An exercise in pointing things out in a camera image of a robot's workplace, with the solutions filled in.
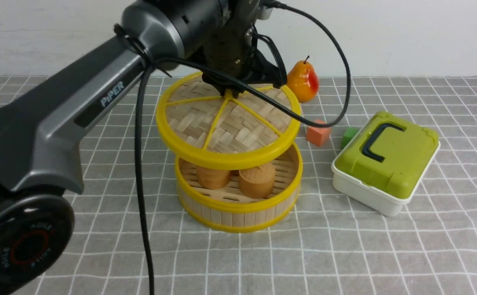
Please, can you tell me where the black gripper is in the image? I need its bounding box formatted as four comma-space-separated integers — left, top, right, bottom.
201, 0, 287, 89

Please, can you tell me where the yellow woven steamer lid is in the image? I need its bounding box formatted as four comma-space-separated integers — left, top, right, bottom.
155, 73, 300, 170

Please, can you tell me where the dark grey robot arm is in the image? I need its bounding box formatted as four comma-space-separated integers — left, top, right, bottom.
0, 0, 274, 295

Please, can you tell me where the yellow bamboo steamer basket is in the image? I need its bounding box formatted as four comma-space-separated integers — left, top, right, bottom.
175, 145, 303, 233

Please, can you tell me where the orange red toy pear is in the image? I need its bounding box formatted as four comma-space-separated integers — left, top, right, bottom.
286, 55, 319, 103

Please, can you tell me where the orange cube block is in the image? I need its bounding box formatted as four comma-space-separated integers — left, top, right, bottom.
305, 126, 332, 147

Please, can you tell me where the tan round bun left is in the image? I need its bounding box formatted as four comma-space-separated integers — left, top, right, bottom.
196, 166, 231, 189

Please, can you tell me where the tan round bun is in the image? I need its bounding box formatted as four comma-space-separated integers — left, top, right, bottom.
238, 162, 276, 199
196, 166, 231, 189

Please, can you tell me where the tan round bun right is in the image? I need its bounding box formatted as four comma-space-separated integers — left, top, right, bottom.
238, 162, 276, 199

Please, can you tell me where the green cube block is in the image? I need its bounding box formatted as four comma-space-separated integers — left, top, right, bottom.
341, 127, 359, 150

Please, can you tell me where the green lidded white box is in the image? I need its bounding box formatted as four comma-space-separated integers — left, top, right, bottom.
331, 111, 441, 217

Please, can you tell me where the grey checkered tablecloth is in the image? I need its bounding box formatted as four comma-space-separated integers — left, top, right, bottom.
0, 76, 477, 295

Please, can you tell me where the black cable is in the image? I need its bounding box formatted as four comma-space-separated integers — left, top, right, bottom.
113, 0, 352, 295

